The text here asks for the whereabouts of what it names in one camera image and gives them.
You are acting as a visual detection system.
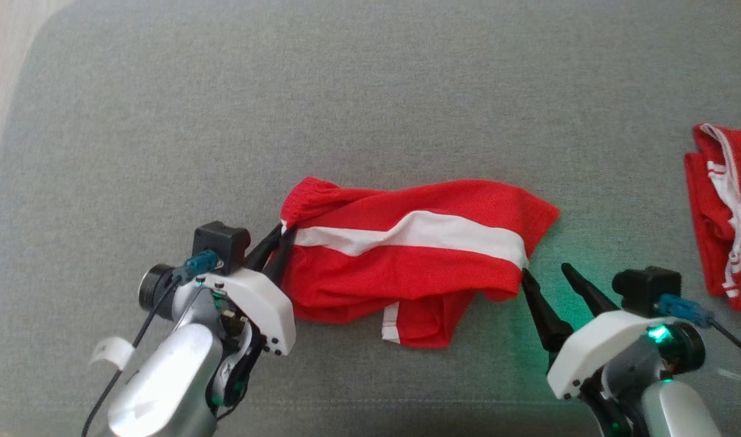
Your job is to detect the red Bulls 23 jersey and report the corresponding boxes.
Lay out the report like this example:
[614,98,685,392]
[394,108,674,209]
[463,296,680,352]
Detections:
[684,123,741,311]

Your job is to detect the black left camera cable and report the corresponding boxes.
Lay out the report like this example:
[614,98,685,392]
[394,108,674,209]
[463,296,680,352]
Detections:
[81,273,186,437]

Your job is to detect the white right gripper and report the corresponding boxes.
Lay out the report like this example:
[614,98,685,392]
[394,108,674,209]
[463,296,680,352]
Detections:
[521,262,657,437]

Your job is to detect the black camera cable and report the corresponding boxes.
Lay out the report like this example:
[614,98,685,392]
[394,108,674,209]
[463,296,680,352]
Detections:
[81,273,186,437]
[709,317,741,368]

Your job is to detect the red shorts with white stripe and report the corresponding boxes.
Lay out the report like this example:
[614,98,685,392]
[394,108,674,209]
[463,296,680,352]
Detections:
[279,176,561,349]

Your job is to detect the white cable tape tag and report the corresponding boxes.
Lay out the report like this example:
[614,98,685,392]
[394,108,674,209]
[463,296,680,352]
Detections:
[90,337,135,372]

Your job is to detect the black right camera cable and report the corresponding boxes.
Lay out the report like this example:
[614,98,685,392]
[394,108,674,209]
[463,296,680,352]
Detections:
[709,317,741,368]

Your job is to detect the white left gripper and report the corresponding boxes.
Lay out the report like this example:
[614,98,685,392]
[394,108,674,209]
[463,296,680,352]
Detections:
[197,224,299,408]

